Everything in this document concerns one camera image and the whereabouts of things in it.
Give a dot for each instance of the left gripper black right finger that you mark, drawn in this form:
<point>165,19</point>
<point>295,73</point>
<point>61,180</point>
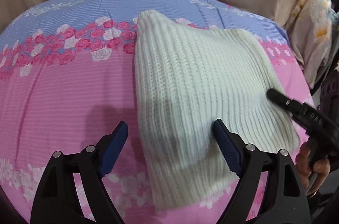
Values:
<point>268,190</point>

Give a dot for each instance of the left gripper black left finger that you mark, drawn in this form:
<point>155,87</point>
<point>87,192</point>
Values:
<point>71,188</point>

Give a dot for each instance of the cream floral blanket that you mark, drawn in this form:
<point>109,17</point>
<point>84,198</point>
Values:
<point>309,29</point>

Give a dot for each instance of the pink blue floral bedsheet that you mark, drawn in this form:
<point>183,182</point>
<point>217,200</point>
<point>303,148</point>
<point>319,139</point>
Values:
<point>67,80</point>

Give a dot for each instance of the white knitted sweater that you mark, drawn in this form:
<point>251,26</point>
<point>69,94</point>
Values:
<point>186,78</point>

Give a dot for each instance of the person's right hand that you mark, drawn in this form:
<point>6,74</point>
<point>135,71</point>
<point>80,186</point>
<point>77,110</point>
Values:
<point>321,168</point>

